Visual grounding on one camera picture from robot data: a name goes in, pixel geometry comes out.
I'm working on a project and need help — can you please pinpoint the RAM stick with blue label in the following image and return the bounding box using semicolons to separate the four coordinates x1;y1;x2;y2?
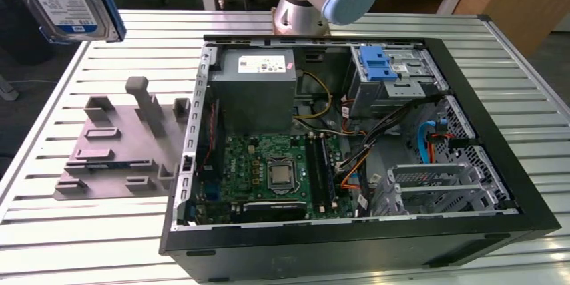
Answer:
319;136;339;212

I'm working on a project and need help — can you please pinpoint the orange and white wire bundle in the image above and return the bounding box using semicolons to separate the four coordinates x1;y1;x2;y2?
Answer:
339;163;371;193

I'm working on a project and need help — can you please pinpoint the thin red wire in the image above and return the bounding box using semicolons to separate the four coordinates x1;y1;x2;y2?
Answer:
200;99;220;170

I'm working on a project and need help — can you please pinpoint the black open PC case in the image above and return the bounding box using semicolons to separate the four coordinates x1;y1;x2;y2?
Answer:
158;33;562;282

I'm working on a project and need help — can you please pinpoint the black graphics card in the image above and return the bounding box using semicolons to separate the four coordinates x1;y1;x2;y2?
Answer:
230;200;310;223

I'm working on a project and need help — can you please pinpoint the metal drive cage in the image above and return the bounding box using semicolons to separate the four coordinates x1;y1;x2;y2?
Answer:
349;44;449;121

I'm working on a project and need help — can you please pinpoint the blue plastic drive latch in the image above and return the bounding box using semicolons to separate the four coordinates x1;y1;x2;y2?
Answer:
359;46;403;82

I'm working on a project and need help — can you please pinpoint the metal disk bay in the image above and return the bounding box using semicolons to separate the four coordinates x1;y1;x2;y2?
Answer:
385;163;507;216

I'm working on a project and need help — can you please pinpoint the silver CPU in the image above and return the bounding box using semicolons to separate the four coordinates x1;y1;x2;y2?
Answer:
266;166;298;188

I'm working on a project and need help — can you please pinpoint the black cable bundle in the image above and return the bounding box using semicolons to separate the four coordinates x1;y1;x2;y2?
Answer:
355;95;451;166

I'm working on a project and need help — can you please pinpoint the bare RAM stick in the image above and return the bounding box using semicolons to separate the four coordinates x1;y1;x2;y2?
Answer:
87;161;135;170

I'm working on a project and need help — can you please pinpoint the orange red power wire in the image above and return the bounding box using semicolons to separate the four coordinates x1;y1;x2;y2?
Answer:
425;133;477;148

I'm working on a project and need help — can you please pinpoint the blue data wire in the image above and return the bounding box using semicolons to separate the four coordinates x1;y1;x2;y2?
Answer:
417;117;449;166

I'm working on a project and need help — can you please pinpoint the green motherboard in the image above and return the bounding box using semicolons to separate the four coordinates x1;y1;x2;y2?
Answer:
194;133;361;225

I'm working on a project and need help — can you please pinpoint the grey parts rack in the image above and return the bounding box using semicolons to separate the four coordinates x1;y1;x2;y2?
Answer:
52;76;194;202

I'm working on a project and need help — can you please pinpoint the grey power supply unit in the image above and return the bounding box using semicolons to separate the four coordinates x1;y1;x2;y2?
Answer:
208;47;299;135

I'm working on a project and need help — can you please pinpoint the yellow wire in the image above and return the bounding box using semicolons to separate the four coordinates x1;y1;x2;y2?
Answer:
294;70;335;121

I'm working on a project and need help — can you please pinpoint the red wire with white tags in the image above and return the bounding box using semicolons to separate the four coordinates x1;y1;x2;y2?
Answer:
341;97;361;136

